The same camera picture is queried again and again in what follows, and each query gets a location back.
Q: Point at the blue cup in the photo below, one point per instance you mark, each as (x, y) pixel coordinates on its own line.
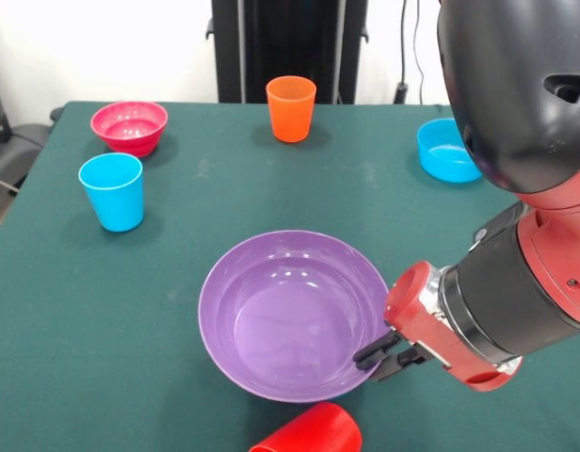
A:
(113, 198)

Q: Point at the orange cup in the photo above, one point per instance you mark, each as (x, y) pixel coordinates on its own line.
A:
(290, 113)

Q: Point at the black equipment base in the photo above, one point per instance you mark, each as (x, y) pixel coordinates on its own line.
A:
(21, 141)

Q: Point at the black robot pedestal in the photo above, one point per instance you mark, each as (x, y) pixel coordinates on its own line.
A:
(280, 37)

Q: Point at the red cup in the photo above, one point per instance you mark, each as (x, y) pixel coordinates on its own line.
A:
(318, 428)

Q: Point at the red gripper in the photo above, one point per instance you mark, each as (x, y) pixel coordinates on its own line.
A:
(412, 311)

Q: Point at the dark green tablecloth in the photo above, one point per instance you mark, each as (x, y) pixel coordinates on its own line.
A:
(83, 339)

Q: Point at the small pinkish red bowl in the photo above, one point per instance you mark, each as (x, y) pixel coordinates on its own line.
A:
(130, 127)

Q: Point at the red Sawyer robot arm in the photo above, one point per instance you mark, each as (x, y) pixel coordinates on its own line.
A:
(516, 117)

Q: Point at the small blue bowl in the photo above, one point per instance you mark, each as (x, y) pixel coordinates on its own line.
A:
(440, 155)

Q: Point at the purple bowl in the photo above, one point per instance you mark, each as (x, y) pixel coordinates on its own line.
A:
(290, 320)

